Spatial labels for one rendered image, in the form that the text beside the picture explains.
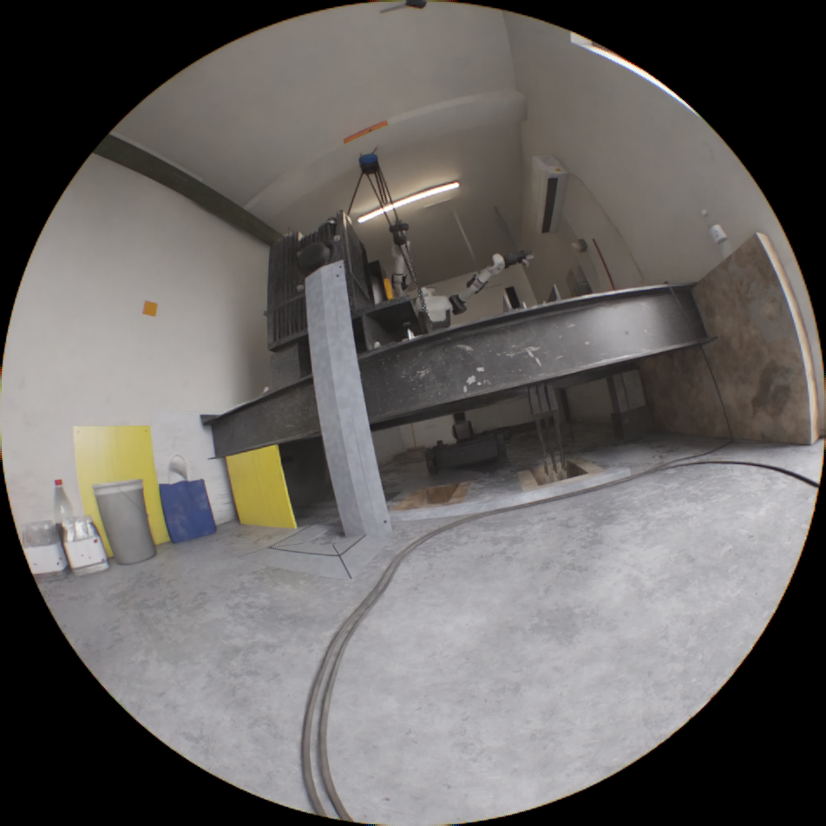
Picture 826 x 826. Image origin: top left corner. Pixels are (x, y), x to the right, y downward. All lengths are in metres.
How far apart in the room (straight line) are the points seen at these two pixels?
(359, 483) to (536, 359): 0.74
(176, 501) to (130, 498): 0.33
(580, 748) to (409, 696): 0.22
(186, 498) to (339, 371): 1.08
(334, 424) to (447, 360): 0.46
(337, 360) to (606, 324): 0.99
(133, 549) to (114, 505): 0.20
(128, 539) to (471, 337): 1.61
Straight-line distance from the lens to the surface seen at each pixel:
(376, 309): 1.14
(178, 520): 1.56
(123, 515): 1.33
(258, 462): 1.40
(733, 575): 0.55
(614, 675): 0.40
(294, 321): 1.32
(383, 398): 1.02
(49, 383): 1.74
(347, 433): 0.89
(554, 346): 0.98
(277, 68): 2.60
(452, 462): 1.89
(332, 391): 0.92
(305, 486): 1.67
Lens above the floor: 0.33
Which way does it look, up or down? 5 degrees up
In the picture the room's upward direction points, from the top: 12 degrees counter-clockwise
